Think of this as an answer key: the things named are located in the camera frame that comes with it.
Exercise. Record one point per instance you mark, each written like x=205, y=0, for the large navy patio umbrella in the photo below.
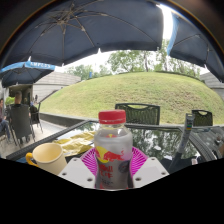
x=86, y=30

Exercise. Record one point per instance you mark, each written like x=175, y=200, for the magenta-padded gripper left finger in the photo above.
x=76, y=173

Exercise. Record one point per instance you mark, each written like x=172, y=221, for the navy patio umbrella blue edge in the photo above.
x=196, y=46

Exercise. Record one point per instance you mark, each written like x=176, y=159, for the blue lettered patio umbrella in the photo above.
x=23, y=71

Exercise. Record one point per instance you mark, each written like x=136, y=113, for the grey umbrella pole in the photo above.
x=185, y=136

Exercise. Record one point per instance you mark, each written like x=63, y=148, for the dark outdoor chair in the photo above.
x=20, y=121

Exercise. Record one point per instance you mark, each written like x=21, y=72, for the dark green slatted chair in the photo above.
x=202, y=118
x=138, y=114

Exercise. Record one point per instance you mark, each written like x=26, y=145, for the clear red-capped drink bottle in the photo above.
x=112, y=150

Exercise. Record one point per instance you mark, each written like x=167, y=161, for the person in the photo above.
x=3, y=123
x=18, y=97

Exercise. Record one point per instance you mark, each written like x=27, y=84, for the yellow crumpled plastic bag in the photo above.
x=75, y=143

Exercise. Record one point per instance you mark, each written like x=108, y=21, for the grey stone building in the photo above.
x=56, y=83
x=213, y=83

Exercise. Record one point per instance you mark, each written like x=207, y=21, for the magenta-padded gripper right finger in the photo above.
x=150, y=171

